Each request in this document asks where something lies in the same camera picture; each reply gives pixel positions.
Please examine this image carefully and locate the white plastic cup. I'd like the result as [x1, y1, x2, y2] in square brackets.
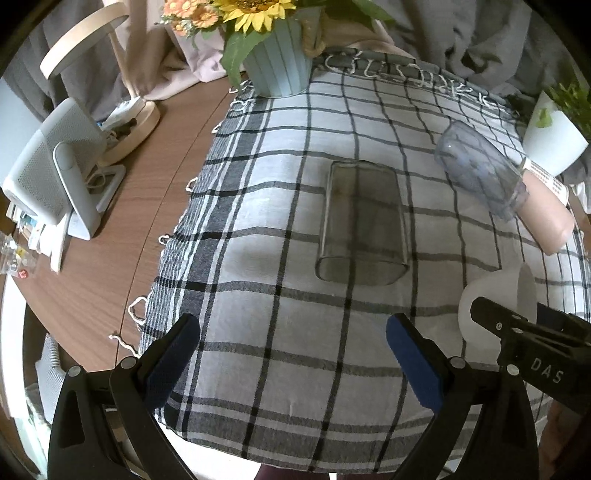
[458, 263, 538, 367]

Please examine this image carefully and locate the pink plastic cup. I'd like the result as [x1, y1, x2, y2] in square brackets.
[518, 170, 575, 256]

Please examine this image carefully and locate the patterned paper cup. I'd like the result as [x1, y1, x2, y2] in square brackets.
[521, 157, 569, 205]

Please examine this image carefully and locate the clear grey square cup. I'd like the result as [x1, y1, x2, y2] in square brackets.
[315, 161, 409, 287]

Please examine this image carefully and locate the white mesh chair back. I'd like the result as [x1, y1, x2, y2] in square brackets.
[26, 334, 66, 425]

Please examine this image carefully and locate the clear acrylic organizer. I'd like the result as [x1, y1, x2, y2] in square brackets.
[0, 232, 37, 279]

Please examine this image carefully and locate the white pot green plant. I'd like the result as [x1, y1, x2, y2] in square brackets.
[523, 81, 590, 177]

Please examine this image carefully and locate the stack of books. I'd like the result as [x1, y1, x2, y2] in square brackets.
[4, 197, 70, 273]

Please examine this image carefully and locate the white desktop device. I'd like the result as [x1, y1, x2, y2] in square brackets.
[2, 98, 126, 241]

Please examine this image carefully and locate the grey curtain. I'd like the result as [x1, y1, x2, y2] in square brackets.
[1, 1, 583, 120]

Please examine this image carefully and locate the plaid checkered tablecloth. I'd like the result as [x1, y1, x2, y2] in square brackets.
[138, 49, 590, 474]

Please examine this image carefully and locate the wooden white desk lamp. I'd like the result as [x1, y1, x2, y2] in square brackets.
[40, 1, 160, 167]

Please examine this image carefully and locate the pink curtain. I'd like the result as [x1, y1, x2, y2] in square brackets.
[122, 1, 388, 100]

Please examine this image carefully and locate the blue vase with sunflowers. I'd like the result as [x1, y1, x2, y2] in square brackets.
[161, 1, 393, 98]

